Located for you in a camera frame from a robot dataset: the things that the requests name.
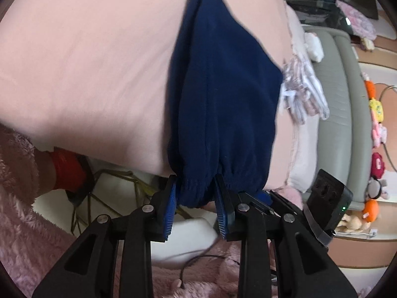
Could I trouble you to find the navy blue pants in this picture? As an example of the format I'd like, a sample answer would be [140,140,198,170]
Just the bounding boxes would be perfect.
[166,0,284,208]

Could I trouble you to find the pink bed sheet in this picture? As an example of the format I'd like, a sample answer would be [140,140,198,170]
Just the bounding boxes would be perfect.
[0,0,321,194]

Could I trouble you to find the olive wire rack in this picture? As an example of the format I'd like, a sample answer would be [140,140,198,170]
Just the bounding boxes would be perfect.
[71,168,193,235]

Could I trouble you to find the pink fluffy robe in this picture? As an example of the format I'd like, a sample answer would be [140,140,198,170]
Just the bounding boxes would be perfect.
[0,123,280,298]

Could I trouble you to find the grey padded headboard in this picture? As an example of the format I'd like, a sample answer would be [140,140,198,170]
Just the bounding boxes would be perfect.
[302,25,373,210]

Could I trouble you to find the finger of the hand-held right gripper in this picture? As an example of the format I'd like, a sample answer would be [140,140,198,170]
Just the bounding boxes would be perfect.
[248,189,311,224]

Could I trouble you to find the black cable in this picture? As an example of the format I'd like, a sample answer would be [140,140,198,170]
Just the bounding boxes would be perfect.
[179,255,242,288]

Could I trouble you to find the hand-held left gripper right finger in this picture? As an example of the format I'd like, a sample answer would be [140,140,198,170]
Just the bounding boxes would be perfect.
[213,174,368,298]

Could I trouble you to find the row of plush toys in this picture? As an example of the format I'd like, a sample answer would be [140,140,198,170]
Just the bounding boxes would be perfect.
[336,71,392,234]

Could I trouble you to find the pink striped garment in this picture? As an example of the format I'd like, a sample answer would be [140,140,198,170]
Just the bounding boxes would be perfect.
[277,54,330,125]

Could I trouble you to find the red shiny object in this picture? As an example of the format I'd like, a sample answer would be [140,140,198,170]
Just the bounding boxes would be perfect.
[51,149,89,191]

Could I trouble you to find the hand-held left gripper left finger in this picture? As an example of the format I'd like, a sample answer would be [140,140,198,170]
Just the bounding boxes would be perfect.
[33,175,179,298]

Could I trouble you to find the light pink pillow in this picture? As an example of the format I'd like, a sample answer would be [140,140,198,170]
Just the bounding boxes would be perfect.
[287,121,321,194]

